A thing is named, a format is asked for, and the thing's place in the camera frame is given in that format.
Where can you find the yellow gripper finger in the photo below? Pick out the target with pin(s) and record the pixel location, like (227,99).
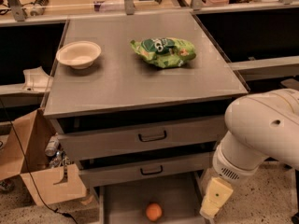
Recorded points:
(218,192)

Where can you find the orange can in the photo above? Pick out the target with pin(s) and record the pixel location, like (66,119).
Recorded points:
(154,212)

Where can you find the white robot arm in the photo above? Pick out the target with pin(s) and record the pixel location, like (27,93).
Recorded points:
(259,126)

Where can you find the grey open bottom drawer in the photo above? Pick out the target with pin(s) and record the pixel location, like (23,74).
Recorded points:
(178,195)

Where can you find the grey metal drawer cabinet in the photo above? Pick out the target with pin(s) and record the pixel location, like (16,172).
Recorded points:
(121,90)

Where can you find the grey middle drawer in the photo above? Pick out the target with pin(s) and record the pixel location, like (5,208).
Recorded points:
(145,169)

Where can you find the grey top drawer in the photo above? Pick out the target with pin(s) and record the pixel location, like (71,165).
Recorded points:
(139,138)

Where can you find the silver can in box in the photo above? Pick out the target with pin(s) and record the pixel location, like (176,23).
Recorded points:
(52,146)

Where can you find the green chip bag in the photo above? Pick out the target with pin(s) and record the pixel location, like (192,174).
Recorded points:
(166,52)

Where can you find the white paper bowl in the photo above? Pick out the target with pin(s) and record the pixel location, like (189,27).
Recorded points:
(78,55)

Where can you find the brown cardboard box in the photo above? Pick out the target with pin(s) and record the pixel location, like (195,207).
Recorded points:
(24,155)

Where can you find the small purple object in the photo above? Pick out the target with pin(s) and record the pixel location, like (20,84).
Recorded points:
(97,5)

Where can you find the white plastic bracket part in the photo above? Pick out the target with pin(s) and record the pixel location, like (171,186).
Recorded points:
(36,80)

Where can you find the left metal shelf post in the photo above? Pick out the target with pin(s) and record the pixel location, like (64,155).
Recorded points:
(17,11)

